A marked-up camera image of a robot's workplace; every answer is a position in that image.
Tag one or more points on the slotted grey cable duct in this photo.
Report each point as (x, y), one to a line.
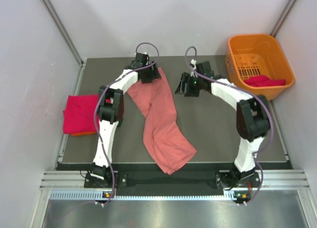
(100, 195)

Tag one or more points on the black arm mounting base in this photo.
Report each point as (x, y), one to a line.
(192, 179)

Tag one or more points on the orange plastic basket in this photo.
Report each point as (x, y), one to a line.
(253, 55)

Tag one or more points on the folded dark green t shirt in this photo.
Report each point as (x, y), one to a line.
(120, 122)

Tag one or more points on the folded orange t shirt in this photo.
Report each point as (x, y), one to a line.
(83, 134)

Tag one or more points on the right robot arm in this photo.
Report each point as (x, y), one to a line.
(252, 121)

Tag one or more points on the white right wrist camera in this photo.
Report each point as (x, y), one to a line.
(194, 68)

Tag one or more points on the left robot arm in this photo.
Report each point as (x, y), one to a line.
(110, 107)

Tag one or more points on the salmon pink t shirt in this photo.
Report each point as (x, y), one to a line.
(162, 137)

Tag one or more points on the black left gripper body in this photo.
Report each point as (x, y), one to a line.
(149, 74)

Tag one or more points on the magenta t shirt in basket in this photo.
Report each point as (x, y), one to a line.
(264, 81)

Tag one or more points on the folded magenta t shirt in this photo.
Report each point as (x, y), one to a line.
(78, 114)

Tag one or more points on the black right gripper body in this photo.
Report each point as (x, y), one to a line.
(194, 86)

